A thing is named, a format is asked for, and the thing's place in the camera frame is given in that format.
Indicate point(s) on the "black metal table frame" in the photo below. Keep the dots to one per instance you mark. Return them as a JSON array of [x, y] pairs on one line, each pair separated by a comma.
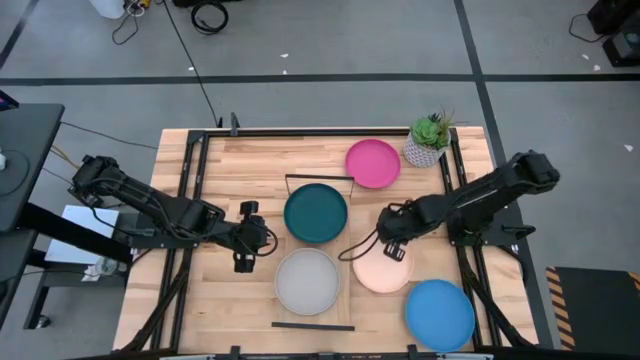
[[197, 170]]

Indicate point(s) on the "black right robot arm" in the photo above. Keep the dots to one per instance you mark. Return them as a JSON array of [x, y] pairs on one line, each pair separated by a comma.
[[480, 195]]

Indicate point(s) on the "grey round plate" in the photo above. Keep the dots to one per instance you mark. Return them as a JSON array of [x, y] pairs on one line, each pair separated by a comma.
[[307, 281]]

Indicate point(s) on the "succulent in white patterned pot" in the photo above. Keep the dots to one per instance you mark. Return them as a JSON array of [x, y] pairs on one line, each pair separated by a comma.
[[427, 142]]

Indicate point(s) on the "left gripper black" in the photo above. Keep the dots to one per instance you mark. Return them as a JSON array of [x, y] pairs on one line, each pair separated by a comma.
[[250, 235]]

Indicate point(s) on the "white paper sheet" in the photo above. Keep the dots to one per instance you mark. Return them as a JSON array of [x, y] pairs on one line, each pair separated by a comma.
[[80, 235]]

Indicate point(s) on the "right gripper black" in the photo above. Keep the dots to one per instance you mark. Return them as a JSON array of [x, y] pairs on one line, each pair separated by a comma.
[[397, 222]]

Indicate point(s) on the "blue round plate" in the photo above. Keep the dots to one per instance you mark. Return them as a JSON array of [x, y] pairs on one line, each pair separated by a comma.
[[440, 315]]

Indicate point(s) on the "teal round plate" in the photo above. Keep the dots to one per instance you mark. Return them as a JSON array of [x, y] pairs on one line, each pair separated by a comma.
[[315, 213]]

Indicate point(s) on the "pink round plate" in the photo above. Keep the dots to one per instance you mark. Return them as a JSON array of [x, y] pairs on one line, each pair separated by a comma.
[[372, 163]]

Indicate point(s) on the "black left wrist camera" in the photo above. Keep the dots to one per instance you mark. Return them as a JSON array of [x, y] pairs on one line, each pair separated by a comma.
[[249, 208]]

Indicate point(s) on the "black equipment case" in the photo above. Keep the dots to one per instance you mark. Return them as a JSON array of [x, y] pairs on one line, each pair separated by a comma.
[[617, 30]]

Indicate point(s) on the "peach round plate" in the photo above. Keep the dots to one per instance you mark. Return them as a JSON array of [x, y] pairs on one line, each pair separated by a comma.
[[382, 272]]

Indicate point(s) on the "black mat with hazard stripes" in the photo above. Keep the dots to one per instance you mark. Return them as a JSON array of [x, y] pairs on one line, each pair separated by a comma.
[[600, 307]]

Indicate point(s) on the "black desk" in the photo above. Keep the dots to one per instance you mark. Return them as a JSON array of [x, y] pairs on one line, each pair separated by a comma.
[[22, 165]]

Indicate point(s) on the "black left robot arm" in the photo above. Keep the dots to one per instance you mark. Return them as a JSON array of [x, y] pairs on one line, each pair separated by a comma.
[[150, 205]]

